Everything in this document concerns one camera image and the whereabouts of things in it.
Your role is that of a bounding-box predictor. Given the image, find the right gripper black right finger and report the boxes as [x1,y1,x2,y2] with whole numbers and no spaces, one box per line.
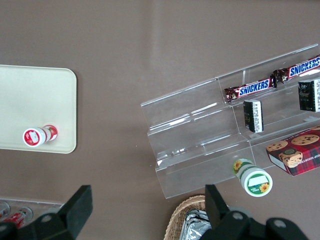
[203,184,311,240]

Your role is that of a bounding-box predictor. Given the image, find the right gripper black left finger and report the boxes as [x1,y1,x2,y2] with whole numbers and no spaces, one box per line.
[0,184,94,240]

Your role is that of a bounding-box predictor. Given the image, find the tan oval wicker basket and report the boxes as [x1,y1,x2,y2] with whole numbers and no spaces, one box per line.
[166,194,213,240]

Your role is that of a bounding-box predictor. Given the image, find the beige plastic tray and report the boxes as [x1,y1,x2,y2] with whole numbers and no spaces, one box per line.
[0,64,77,154]

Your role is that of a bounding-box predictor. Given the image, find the aluminium foil container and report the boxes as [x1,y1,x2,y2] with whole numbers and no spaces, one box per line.
[184,209,213,240]

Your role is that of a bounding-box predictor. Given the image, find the clear acrylic bottle rack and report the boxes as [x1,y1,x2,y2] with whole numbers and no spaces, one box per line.
[0,198,66,227]

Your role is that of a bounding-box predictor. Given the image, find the green white capped bottle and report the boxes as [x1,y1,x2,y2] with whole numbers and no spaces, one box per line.
[232,157,273,198]

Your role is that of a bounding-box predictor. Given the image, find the red cola bottle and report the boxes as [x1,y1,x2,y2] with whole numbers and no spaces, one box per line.
[2,206,34,226]

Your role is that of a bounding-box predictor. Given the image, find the clear acrylic tiered stand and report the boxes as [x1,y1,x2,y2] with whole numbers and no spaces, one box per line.
[140,43,320,200]

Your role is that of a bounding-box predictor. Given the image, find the red white yogurt bottle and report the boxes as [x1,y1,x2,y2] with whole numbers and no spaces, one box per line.
[22,124,59,148]

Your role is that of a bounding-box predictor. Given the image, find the red tartan cookie box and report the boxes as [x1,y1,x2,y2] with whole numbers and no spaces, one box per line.
[265,125,320,177]

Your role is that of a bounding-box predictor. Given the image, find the small black box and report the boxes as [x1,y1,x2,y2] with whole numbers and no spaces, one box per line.
[298,79,320,113]
[242,99,265,133]

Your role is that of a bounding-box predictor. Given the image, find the Snickers chocolate bar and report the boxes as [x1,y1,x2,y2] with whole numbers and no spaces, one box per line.
[272,55,320,83]
[224,77,278,104]

